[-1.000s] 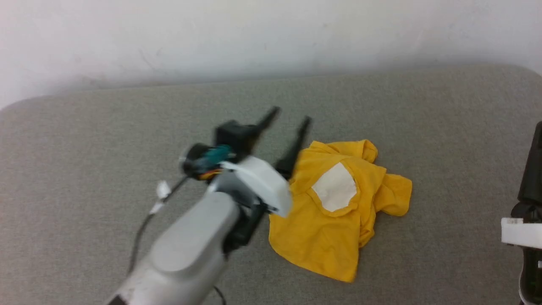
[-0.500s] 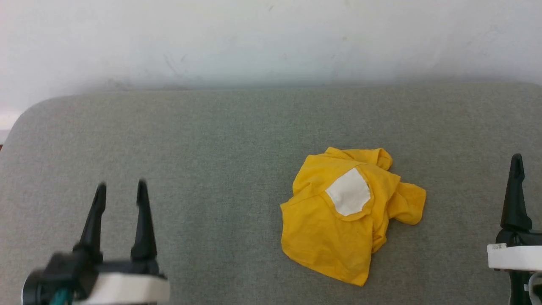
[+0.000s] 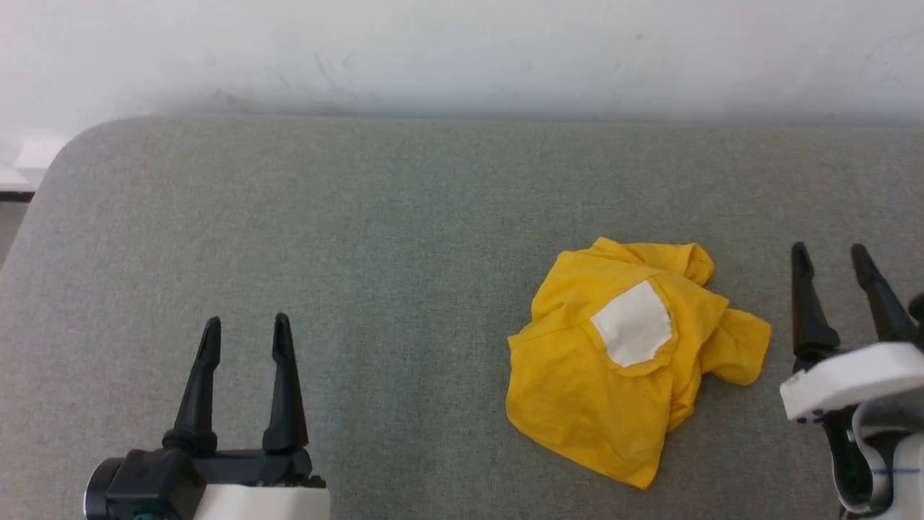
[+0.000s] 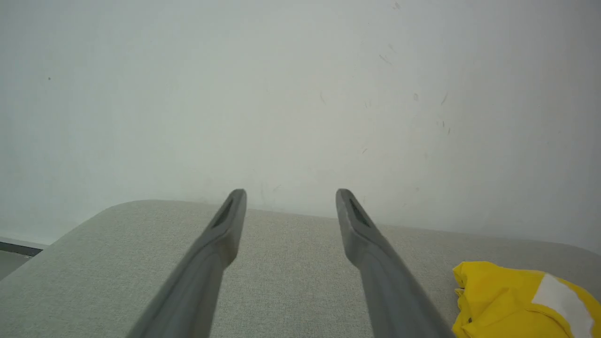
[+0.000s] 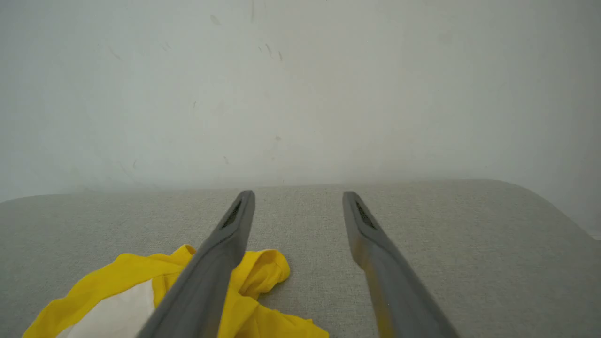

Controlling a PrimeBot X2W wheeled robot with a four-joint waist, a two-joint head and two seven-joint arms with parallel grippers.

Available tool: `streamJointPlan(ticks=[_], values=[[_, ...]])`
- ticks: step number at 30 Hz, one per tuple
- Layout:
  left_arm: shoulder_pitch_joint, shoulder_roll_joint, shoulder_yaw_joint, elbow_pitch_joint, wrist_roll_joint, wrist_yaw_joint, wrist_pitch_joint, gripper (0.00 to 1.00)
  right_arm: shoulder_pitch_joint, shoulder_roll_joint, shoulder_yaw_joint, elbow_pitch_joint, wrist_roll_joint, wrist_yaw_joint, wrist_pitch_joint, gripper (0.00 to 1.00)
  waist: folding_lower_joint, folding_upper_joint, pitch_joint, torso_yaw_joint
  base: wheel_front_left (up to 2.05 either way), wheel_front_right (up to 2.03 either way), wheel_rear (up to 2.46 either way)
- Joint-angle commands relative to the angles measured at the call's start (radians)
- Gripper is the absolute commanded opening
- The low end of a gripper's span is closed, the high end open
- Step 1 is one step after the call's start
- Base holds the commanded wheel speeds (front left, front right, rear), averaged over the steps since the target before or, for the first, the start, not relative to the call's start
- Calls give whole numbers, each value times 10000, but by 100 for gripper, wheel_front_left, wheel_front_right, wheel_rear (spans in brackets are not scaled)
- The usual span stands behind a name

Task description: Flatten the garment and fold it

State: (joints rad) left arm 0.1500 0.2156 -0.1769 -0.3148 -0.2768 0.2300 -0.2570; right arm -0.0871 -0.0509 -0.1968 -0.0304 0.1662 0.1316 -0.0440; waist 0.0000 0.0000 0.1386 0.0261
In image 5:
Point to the yellow garment with white patches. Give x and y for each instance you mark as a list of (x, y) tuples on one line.
[(117, 277)]

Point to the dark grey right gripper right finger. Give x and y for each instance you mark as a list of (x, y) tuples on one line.
[(394, 291)]

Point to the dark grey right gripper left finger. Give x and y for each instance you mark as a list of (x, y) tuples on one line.
[(206, 281)]

